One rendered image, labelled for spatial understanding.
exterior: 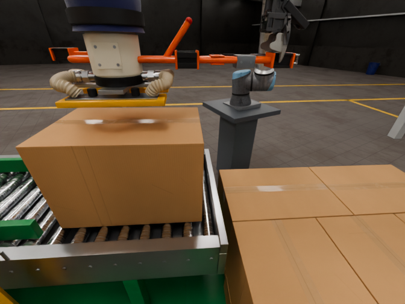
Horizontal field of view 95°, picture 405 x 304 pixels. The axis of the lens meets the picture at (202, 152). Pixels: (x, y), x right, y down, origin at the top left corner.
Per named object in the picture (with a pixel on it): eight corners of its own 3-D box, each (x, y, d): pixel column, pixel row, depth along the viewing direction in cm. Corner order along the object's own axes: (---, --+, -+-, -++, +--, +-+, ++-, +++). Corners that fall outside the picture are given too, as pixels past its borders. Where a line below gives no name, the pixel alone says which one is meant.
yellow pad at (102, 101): (56, 108, 59) (49, 92, 56) (72, 99, 67) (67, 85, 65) (164, 106, 62) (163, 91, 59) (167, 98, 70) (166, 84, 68)
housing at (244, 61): (236, 69, 68) (237, 55, 66) (232, 66, 74) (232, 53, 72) (254, 69, 69) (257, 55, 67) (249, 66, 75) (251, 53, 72)
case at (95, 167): (61, 228, 79) (14, 146, 58) (99, 172, 113) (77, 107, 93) (202, 221, 84) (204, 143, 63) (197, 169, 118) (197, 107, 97)
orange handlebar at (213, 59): (32, 65, 62) (26, 53, 60) (76, 58, 88) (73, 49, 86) (296, 66, 70) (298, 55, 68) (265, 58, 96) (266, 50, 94)
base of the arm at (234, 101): (225, 103, 169) (225, 92, 164) (240, 99, 178) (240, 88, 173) (240, 108, 155) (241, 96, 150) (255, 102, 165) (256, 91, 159)
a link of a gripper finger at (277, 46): (266, 62, 67) (267, 35, 66) (282, 63, 68) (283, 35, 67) (270, 59, 64) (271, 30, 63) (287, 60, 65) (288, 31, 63)
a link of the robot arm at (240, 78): (232, 90, 170) (232, 69, 161) (252, 90, 166) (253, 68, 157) (231, 94, 157) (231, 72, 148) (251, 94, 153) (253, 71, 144)
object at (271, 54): (270, 68, 69) (273, 52, 66) (263, 66, 75) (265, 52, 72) (292, 68, 69) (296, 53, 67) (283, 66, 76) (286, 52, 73)
